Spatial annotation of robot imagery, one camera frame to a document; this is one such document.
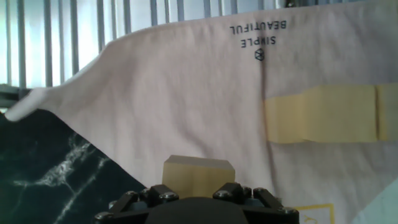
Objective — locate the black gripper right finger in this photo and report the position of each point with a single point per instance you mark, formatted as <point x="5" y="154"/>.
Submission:
<point x="248" y="194"/>

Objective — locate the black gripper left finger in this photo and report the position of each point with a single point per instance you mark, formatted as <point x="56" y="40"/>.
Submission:
<point x="140" y="196"/>

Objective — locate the marble pattern table cloth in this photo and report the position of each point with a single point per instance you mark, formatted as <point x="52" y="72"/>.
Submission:
<point x="186" y="93"/>

